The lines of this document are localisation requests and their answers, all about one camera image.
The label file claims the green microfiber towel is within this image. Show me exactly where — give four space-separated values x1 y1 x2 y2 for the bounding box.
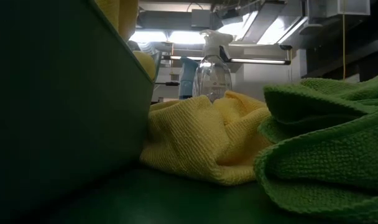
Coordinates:
253 71 378 224

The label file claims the yellow microfiber towel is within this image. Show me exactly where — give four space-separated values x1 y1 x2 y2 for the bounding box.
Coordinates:
140 90 274 187
132 50 157 81
94 0 139 41

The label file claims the green plastic basket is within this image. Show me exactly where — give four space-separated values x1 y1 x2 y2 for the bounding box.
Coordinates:
0 0 163 224

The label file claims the white ceiling box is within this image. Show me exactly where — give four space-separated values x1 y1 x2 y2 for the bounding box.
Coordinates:
307 0 371 18

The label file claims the clear spray bottle white trigger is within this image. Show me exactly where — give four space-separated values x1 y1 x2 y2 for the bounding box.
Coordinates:
191 29 235 104

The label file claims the thin yellow hanging cord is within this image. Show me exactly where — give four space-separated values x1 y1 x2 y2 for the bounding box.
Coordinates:
342 14 346 80

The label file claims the light blue spray bottle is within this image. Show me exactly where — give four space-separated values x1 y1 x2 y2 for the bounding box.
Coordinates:
178 57 200 100

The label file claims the black bar with light strip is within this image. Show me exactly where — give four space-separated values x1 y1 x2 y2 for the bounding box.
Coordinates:
219 45 292 66

